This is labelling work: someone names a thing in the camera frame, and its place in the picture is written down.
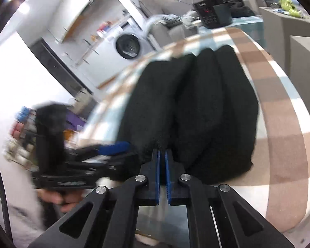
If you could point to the light grey blanket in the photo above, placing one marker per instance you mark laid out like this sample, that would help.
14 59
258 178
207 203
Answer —
151 22

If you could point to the white upper cabinet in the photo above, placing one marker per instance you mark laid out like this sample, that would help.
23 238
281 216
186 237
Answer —
77 7

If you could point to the black jacket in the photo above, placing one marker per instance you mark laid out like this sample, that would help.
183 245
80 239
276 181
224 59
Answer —
244 11

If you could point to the teal cloth side table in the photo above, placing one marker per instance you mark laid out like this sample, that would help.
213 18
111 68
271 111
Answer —
248 22

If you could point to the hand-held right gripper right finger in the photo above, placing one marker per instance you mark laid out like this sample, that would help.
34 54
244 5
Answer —
168 178

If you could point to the large grey box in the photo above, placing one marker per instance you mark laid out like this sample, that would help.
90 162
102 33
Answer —
276 31

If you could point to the light grey jacket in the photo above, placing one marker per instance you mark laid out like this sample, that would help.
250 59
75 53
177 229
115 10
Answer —
191 18

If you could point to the low grey box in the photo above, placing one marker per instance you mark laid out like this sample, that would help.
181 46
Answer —
304 56

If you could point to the checked tablecloth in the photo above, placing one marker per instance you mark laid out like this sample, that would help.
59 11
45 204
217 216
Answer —
281 124

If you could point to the grey sofa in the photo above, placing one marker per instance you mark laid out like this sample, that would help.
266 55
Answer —
175 35

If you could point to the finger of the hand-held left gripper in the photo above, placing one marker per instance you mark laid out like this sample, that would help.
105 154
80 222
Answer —
113 147
118 161

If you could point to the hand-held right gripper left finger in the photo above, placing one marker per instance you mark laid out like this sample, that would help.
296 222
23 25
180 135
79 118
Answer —
157 178

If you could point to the person's left hand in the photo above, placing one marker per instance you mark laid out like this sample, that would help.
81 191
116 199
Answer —
54 197

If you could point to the black pressure cooker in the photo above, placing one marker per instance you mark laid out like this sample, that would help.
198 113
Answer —
217 15

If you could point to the purple bag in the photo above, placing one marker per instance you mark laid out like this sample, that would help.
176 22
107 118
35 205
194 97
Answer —
75 121

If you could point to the cluttered shelf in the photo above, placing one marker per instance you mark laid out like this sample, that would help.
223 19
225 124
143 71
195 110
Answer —
20 134

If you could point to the green toy figure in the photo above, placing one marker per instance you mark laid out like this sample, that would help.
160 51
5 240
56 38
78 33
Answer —
286 4

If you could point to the black knit sweater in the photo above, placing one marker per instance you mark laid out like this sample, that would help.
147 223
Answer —
201 108

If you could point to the white washing machine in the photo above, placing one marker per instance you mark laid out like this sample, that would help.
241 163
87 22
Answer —
128 46

